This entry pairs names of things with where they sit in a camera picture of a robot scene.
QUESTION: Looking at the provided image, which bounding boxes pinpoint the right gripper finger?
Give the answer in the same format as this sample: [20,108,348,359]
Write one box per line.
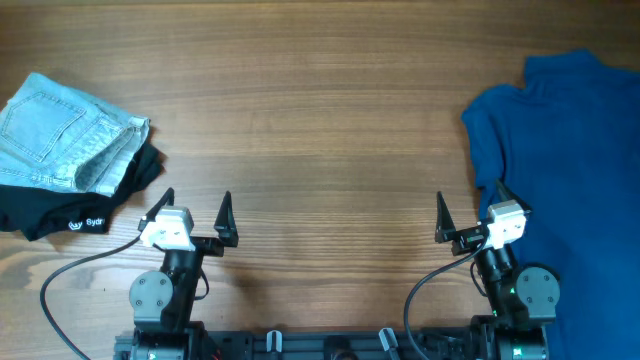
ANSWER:
[435,191,456,243]
[495,180,532,215]

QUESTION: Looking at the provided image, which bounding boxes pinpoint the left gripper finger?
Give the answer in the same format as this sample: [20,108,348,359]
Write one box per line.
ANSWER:
[138,187,175,231]
[214,191,239,247]

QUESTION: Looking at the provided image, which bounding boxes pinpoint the blue polo shirt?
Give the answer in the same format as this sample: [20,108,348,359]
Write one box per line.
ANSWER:
[461,50,639,359]

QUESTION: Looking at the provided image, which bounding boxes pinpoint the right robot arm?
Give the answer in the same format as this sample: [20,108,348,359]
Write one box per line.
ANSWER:
[435,181,560,360]

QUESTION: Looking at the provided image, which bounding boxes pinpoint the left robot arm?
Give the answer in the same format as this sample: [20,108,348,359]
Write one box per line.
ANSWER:
[127,188,239,359]

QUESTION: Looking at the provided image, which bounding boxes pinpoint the folded light blue jeans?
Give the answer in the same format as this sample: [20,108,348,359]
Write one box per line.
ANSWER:
[1,72,150,197]

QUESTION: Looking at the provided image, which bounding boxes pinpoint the folded black printed garment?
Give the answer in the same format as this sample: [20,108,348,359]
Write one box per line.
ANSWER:
[1,143,162,241]

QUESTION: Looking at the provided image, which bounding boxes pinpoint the left black cable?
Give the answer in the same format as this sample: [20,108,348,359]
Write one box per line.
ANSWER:
[39,233,144,360]

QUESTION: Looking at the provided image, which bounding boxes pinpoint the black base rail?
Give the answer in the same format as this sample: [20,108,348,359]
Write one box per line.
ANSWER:
[113,327,501,360]

